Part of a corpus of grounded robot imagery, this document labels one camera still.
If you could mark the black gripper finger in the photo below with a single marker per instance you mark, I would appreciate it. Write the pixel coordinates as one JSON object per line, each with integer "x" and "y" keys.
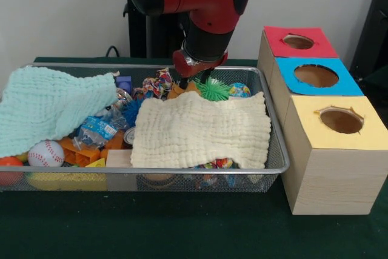
{"x": 207, "y": 77}
{"x": 184, "y": 82}

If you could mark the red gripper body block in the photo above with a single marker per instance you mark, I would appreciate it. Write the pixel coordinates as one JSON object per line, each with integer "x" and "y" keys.
{"x": 185, "y": 69}

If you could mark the brown plush toy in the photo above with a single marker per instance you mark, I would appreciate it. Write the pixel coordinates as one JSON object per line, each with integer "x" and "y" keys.
{"x": 175, "y": 92}

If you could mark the shallow mesh bin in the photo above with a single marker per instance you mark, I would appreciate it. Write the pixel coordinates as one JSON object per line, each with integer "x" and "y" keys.
{"x": 151, "y": 170}

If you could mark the wooden box with three holes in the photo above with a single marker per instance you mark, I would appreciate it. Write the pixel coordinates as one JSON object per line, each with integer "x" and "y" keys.
{"x": 333, "y": 180}

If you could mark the green spiky ball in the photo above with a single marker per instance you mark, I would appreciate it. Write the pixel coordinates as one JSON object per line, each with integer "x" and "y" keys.
{"x": 215, "y": 90}

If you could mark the globe print ball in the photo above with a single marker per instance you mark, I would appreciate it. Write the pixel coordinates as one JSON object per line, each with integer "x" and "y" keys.
{"x": 241, "y": 90}

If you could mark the cream waffle cloth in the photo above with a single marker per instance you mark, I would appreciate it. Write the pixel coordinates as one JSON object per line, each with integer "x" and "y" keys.
{"x": 197, "y": 128}

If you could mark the blue spiky ball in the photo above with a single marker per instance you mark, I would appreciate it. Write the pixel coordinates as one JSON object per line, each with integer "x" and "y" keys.
{"x": 131, "y": 110}

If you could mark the purple toy block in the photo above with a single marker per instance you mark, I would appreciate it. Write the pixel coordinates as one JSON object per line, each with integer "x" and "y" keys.
{"x": 123, "y": 83}

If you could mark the silver tin can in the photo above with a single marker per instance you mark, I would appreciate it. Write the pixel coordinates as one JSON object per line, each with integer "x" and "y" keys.
{"x": 129, "y": 136}

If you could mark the crumpled plastic bottle blue label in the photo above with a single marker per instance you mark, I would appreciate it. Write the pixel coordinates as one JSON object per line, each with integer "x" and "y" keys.
{"x": 100, "y": 127}

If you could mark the plain wooden block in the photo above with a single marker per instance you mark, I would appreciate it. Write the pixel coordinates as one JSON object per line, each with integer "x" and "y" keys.
{"x": 119, "y": 159}

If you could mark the yellow triangular block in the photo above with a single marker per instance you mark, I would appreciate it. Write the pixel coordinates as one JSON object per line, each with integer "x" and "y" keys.
{"x": 98, "y": 163}

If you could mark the orange plastic building block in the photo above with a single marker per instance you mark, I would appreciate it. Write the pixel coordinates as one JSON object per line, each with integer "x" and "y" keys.
{"x": 82, "y": 154}

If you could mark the mint waffle cloth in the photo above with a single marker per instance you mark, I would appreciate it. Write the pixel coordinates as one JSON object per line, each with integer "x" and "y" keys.
{"x": 45, "y": 104}

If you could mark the white baseball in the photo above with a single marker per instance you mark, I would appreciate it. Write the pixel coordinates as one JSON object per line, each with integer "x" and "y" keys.
{"x": 45, "y": 153}

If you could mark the dark green side tablecloth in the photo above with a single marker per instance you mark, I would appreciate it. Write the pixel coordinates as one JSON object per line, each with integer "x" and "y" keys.
{"x": 379, "y": 81}

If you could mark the black standing panel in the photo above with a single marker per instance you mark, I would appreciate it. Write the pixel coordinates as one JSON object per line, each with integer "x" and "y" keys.
{"x": 376, "y": 28}

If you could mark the yellow green ball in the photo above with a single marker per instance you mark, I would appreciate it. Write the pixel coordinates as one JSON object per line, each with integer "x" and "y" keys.
{"x": 22, "y": 157}

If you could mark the orange red ball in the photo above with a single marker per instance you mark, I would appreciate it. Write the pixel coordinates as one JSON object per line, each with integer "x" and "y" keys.
{"x": 10, "y": 162}

